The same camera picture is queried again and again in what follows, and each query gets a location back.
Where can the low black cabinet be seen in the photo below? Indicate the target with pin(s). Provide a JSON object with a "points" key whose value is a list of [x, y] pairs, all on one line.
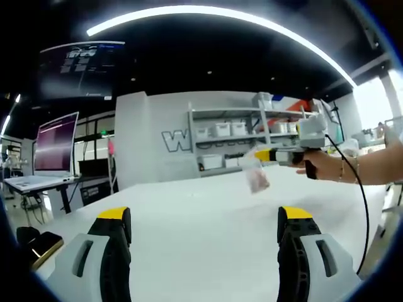
{"points": [[94, 195]]}

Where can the pink soft item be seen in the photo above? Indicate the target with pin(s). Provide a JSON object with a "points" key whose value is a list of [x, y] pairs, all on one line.
{"points": [[111, 148]]}

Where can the white desk with black legs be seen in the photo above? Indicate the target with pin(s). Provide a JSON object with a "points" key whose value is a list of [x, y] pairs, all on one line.
{"points": [[34, 184]]}

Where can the group of white storage bins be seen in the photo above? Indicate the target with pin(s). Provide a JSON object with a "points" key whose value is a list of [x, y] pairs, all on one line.
{"points": [[223, 129]]}

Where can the black box with gold edge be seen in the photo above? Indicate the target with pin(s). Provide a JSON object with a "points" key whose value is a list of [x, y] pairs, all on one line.
{"points": [[37, 243]]}

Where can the long ceiling light strip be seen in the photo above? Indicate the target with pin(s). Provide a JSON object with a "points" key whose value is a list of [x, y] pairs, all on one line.
{"points": [[220, 14]]}

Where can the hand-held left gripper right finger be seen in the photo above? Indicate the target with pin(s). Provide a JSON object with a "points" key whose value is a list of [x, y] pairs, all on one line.
{"points": [[294, 267]]}

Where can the black flat screen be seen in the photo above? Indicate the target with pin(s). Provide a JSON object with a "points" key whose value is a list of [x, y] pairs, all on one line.
{"points": [[94, 167]]}

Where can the black ceiling mount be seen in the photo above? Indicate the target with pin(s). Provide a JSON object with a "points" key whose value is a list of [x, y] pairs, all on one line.
{"points": [[373, 36]]}

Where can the person's right hand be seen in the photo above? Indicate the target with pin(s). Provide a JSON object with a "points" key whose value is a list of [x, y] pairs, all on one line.
{"points": [[329, 165]]}

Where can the monitor with purple screen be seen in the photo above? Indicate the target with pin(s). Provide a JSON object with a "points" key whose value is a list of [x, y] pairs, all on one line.
{"points": [[53, 144]]}

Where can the green exit sign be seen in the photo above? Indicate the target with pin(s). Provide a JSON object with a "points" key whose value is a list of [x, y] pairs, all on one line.
{"points": [[104, 133]]}

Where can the dark hanging screen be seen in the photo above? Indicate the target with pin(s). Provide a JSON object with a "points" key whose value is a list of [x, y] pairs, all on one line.
{"points": [[82, 69]]}

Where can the grey shelf unit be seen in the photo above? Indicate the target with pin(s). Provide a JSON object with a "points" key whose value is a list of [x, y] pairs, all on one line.
{"points": [[264, 126]]}

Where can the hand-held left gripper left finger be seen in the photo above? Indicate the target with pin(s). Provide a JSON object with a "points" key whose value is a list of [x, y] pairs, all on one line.
{"points": [[110, 267]]}

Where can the white chair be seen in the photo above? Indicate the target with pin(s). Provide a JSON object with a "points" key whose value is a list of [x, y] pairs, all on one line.
{"points": [[393, 201]]}

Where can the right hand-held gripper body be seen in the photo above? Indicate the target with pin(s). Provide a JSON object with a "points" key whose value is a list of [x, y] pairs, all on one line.
{"points": [[313, 132]]}

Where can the clear resealable bag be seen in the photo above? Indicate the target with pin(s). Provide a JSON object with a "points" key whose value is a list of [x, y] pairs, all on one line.
{"points": [[258, 180]]}

